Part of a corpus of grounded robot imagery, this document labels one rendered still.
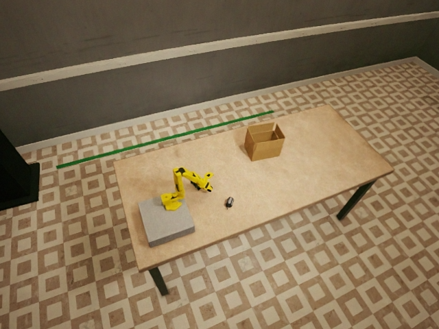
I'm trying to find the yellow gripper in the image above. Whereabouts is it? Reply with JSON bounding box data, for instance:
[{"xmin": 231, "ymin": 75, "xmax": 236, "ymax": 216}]
[{"xmin": 196, "ymin": 172, "xmax": 214, "ymax": 191}]

